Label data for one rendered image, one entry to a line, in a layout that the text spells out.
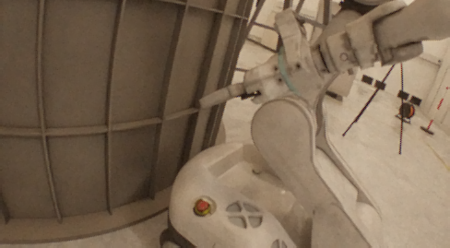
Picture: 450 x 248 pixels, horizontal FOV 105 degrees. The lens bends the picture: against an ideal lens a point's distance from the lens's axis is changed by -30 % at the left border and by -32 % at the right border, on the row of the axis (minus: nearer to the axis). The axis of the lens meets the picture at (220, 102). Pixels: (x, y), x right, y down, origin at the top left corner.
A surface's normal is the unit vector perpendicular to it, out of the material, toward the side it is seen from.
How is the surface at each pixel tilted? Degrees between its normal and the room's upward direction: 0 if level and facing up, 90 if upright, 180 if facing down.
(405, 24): 97
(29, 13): 90
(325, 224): 92
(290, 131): 90
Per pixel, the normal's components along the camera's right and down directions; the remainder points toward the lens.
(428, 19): -0.66, 0.27
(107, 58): 0.61, 0.42
